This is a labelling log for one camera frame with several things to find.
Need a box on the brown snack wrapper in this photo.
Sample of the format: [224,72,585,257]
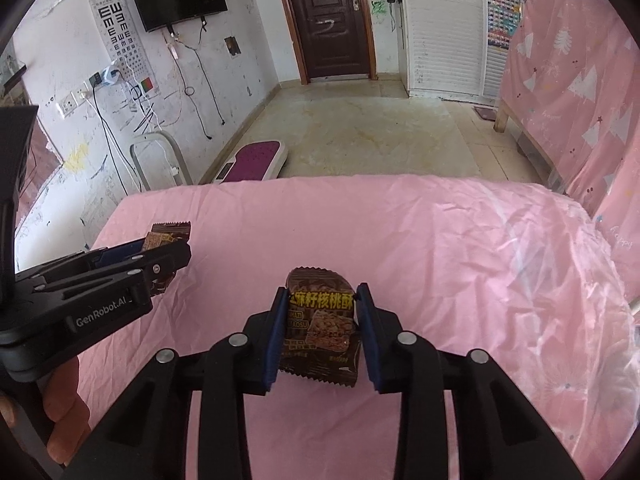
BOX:
[141,221,193,297]
[280,266,360,388]

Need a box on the left hand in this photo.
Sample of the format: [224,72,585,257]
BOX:
[0,356,92,467]

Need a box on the purple white floor scale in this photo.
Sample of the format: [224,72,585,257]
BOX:
[214,140,288,184]

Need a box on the pink bed sheet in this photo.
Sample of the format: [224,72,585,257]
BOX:
[77,173,634,480]

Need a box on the eye test chart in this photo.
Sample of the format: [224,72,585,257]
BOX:
[89,0,157,96]

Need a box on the small purple floor mat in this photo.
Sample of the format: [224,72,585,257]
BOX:
[473,106,497,122]

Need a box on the dark brown door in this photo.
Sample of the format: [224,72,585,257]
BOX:
[281,0,376,84]

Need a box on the pink tree-pattern curtain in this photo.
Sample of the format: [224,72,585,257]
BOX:
[500,0,639,299]

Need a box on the white wardrobe louvred door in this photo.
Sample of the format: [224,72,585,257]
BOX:
[402,0,485,96]

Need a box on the white folding frame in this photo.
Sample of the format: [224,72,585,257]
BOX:
[129,130,193,191]

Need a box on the white wall power socket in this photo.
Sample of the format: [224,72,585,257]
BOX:
[56,88,88,118]

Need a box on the colourful wall chart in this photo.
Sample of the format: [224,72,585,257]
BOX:
[486,0,522,50]

